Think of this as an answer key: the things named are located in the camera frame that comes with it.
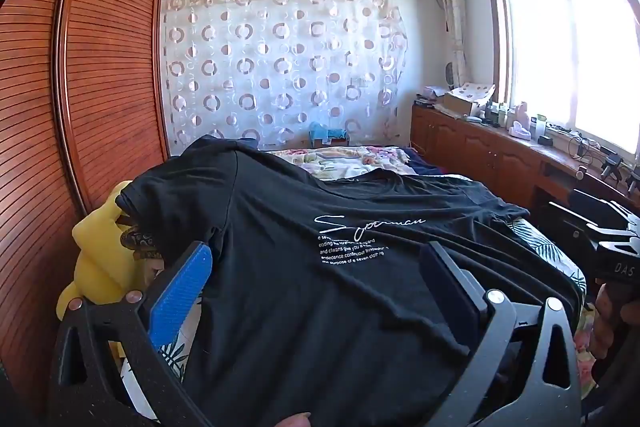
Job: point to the white circle-patterned curtain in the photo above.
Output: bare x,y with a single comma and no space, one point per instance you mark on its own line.
280,72

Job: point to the blue headboard item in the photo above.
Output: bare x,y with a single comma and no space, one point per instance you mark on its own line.
325,134

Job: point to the floral blanket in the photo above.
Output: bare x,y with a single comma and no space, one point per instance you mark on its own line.
340,159

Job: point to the person's left hand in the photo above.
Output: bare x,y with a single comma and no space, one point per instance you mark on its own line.
295,421

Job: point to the black printed t-shirt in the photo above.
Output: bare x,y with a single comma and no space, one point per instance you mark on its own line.
310,287

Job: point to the yellow plush toy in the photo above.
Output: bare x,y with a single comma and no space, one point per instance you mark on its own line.
100,257

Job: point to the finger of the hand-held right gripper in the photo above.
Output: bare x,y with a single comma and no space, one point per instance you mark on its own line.
572,227
605,209

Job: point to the long wooden cabinet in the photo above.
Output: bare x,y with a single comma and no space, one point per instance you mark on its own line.
480,147

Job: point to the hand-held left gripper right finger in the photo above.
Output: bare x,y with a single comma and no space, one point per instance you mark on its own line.
452,289

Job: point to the navy blue blanket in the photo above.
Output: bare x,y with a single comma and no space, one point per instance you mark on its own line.
425,162

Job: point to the person's right hand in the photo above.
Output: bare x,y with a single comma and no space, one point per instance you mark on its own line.
610,317

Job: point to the pale window curtain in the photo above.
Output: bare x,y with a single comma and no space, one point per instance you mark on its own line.
452,17

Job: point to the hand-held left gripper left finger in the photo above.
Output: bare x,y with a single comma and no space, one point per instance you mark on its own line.
180,294

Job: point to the palm leaf blanket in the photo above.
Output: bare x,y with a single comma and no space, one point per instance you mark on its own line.
545,252

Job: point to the wooden framed window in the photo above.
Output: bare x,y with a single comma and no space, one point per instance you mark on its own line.
565,52

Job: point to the cardboard box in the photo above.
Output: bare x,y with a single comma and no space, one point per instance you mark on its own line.
467,99

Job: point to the patterned cushion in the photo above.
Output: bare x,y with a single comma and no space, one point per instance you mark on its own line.
142,242

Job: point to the wooden louvered wardrobe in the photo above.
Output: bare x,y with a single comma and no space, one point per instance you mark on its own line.
45,117

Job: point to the white figurine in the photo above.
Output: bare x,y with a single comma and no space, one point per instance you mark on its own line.
520,122

